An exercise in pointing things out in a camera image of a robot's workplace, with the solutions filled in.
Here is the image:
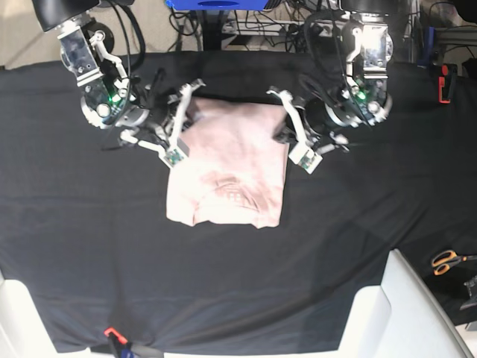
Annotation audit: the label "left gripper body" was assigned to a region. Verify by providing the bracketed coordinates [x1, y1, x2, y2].
[266, 86, 350, 175]

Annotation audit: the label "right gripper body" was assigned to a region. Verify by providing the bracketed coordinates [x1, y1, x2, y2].
[119, 78, 205, 169]

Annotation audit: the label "pale pink T-shirt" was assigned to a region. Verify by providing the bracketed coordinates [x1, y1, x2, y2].
[165, 98, 288, 229]

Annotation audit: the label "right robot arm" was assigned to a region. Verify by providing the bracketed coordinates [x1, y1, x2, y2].
[33, 1, 204, 169]

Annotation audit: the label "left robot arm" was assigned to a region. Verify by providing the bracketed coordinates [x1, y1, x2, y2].
[267, 1, 394, 174]

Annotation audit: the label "black table stand pole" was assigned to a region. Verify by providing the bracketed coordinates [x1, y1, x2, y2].
[198, 10, 225, 51]

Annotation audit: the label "blue plastic bin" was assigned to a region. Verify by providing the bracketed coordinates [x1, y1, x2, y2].
[165, 0, 268, 10]

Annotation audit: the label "white power strip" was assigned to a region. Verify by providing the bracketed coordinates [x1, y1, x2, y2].
[223, 19, 336, 38]

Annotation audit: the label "red black clamp right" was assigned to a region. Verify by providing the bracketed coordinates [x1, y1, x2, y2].
[438, 64, 458, 104]

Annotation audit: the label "orange handled scissors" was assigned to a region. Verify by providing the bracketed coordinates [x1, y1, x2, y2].
[431, 250, 476, 276]

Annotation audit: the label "white table frame right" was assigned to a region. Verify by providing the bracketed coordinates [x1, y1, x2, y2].
[338, 249, 473, 357]

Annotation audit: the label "white table frame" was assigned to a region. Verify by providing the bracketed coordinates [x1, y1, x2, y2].
[0, 271, 92, 358]
[338, 249, 473, 357]

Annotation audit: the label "white table frame left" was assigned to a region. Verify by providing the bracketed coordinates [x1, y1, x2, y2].
[0, 271, 92, 358]

